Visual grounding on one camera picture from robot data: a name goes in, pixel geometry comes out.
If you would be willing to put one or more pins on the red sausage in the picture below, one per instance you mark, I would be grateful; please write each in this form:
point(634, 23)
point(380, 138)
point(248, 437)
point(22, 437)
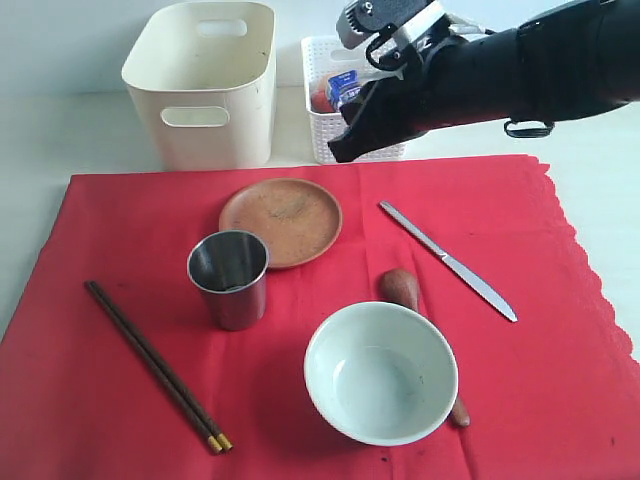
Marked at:
point(320, 103)

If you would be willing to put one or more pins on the white perforated plastic basket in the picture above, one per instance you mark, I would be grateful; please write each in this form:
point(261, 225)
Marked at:
point(324, 56)

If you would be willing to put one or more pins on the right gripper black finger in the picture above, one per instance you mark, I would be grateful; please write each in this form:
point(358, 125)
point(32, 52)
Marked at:
point(354, 145)

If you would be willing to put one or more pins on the cream plastic tub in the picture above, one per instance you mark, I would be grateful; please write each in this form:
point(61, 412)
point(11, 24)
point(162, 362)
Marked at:
point(202, 77)

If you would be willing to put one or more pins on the red table cloth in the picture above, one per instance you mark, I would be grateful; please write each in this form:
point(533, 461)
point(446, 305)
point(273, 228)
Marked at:
point(455, 330)

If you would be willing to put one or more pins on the white ceramic bowl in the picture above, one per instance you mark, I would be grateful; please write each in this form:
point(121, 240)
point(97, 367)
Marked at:
point(381, 374)

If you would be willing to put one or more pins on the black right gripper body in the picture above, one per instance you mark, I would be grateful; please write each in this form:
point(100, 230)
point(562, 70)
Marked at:
point(439, 89)

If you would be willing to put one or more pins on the silver table knife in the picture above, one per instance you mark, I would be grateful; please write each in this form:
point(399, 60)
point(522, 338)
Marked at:
point(464, 273)

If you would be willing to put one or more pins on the dark brown chopstick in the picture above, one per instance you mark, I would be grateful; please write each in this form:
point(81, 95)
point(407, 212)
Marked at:
point(152, 370)
point(160, 367)

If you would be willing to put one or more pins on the white blue milk carton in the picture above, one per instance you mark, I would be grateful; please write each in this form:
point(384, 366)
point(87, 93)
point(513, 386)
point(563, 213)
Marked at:
point(342, 88)

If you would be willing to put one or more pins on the brown wooden spoon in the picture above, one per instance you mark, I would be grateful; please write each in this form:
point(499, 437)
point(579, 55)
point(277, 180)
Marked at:
point(401, 287)

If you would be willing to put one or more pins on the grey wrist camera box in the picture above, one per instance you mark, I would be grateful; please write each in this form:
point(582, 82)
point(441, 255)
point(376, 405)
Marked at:
point(406, 22)

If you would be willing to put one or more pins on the stainless steel cup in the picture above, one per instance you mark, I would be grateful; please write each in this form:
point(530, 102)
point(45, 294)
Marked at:
point(229, 270)

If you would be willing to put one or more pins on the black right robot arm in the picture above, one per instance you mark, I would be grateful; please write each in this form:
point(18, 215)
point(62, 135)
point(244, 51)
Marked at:
point(578, 60)

